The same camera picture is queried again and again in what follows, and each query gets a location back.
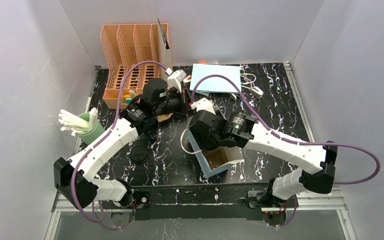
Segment black base rail bar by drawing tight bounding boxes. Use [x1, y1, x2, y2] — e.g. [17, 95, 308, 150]
[100, 180, 314, 221]

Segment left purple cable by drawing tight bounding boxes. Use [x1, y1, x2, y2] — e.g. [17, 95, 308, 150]
[71, 60, 174, 231]

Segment flat light blue paper bag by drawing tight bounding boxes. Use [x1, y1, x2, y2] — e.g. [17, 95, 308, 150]
[189, 63, 242, 94]

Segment black cup upright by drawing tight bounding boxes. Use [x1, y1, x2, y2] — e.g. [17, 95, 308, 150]
[144, 127, 159, 140]

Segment green yellow small items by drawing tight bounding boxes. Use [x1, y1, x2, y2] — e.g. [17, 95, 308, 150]
[122, 89, 137, 104]

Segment grey folder in organizer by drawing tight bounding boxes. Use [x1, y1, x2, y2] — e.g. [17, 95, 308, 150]
[157, 19, 172, 68]

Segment black lid left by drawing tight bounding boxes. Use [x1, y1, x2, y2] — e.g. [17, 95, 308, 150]
[129, 146, 149, 164]

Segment green straw holder cup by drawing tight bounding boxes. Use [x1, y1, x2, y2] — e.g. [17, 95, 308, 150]
[76, 112, 105, 145]

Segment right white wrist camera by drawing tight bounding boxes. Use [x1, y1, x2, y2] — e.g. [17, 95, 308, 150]
[189, 97, 216, 115]

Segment light blue paper bag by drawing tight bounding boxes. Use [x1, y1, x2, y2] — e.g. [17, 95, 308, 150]
[189, 63, 242, 94]
[180, 128, 244, 179]

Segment brown cardboard cup carrier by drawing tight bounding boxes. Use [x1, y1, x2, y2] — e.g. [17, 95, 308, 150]
[202, 147, 229, 170]

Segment purple cable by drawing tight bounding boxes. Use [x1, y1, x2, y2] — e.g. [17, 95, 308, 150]
[189, 74, 381, 228]
[71, 60, 174, 231]

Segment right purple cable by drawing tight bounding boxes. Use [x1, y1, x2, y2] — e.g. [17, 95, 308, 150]
[189, 74, 381, 228]

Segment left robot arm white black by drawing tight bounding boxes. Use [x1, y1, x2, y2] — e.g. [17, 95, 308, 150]
[53, 75, 190, 210]

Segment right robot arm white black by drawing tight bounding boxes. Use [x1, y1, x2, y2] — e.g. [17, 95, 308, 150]
[188, 110, 338, 208]

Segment aluminium frame rail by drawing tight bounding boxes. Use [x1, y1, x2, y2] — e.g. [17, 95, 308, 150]
[45, 188, 356, 240]

